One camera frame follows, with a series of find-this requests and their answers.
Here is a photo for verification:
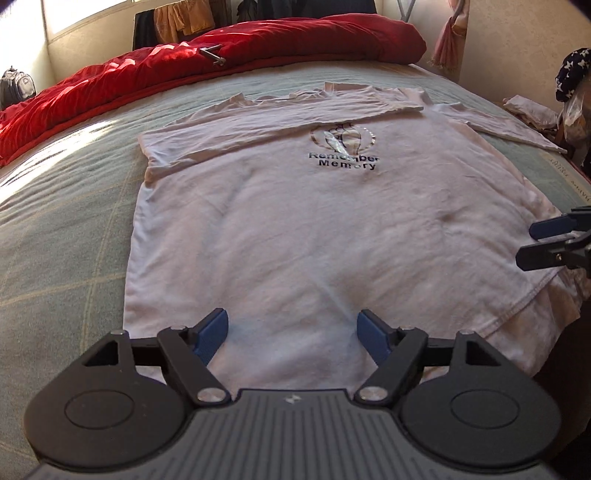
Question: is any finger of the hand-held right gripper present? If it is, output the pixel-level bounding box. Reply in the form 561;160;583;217
530;208;591;241
516;233;591;278

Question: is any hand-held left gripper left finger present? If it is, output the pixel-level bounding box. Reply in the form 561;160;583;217
82;308;230;408

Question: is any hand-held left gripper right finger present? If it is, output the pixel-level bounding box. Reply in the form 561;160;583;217
355;308;504;408

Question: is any white printed t-shirt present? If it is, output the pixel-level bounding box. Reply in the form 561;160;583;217
122;82;585;402

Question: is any pile of pale clothes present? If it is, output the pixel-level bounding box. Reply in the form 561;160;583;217
503;95;561;134

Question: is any translucent plastic bag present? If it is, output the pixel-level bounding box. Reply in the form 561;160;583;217
561;88;591;153

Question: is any dark star-patterned scarf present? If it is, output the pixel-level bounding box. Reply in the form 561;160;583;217
554;46;591;104

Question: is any green plaid blanket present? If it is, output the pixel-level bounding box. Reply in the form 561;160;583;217
0;60;591;416

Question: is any pink curtain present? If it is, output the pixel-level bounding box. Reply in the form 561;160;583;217
429;0;469;72

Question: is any red quilt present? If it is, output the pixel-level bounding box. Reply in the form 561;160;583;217
0;14;426;168

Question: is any black hanging jacket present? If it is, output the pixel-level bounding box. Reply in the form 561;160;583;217
295;0;377;19

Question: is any black draped garment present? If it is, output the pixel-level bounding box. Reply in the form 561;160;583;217
133;9;158;51

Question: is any grey backpack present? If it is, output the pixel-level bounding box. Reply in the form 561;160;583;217
0;66;37;110

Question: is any orange draped garment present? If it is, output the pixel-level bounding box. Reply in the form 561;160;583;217
153;0;215;44

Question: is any dark jacket with round badge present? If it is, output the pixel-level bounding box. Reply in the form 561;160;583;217
235;0;296;21

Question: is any metal crank handle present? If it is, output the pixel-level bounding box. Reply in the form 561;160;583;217
199;45;227;66

